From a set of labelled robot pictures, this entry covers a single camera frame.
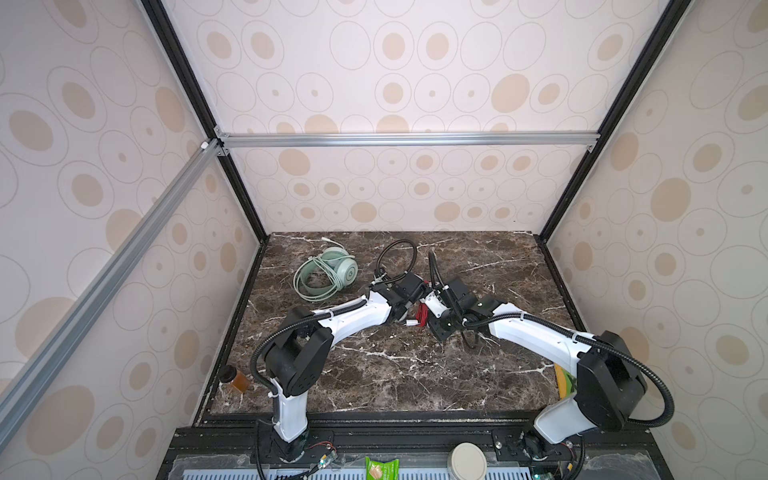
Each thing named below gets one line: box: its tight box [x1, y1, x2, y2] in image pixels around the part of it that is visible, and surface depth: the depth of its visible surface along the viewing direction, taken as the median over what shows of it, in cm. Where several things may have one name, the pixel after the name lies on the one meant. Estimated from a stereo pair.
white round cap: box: [447, 442, 487, 480], surface depth 67 cm
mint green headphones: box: [293, 237, 358, 302], surface depth 105 cm
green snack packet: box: [365, 456, 401, 480], surface depth 70 cm
